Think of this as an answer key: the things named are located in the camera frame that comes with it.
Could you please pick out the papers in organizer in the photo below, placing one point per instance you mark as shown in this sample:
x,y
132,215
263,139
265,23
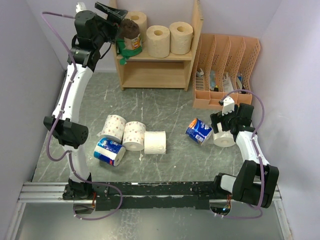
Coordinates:
x,y
227,83

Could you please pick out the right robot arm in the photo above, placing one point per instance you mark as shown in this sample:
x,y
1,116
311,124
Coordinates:
x,y
256,181

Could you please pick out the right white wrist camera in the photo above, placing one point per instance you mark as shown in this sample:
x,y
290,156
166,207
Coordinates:
x,y
228,105

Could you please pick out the aluminium extrusion rail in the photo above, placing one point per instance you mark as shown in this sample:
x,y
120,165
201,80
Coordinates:
x,y
52,192

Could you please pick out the green brown paper roll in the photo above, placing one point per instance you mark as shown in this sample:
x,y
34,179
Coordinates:
x,y
129,43

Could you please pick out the white item in organizer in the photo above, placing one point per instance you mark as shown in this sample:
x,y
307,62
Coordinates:
x,y
200,73

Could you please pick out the pink dotted roll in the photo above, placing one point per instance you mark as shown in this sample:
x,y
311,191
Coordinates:
x,y
113,128
133,136

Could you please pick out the plain white roll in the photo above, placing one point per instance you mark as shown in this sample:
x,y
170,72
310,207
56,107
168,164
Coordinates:
x,y
223,139
155,142

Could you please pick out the pink dotted roll right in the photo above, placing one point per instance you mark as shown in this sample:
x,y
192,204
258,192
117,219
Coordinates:
x,y
133,136

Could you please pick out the wooden two-tier shelf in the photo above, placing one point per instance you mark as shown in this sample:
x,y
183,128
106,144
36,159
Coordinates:
x,y
171,72

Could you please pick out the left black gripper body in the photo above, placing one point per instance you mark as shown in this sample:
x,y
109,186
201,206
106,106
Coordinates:
x,y
109,28

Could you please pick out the dark items in organizer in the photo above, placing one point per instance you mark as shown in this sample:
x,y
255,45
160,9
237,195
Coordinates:
x,y
240,83

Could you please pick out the beige paper roll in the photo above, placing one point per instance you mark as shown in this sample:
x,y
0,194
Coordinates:
x,y
158,41
140,19
181,34

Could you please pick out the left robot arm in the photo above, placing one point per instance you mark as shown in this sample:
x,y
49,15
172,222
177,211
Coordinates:
x,y
92,32

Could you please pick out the blue roll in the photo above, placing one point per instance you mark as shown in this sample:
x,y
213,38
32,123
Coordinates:
x,y
199,131
109,151

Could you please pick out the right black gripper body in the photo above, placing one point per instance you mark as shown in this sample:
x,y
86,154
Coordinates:
x,y
227,120

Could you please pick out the pink dotted roll left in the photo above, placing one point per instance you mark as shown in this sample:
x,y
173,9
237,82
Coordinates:
x,y
113,128

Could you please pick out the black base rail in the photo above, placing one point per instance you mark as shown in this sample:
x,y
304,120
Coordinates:
x,y
86,189

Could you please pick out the orange plastic file organizer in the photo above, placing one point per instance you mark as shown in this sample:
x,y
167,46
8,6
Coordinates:
x,y
223,53

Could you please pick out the blue item in organizer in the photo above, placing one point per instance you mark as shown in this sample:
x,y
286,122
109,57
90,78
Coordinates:
x,y
212,81

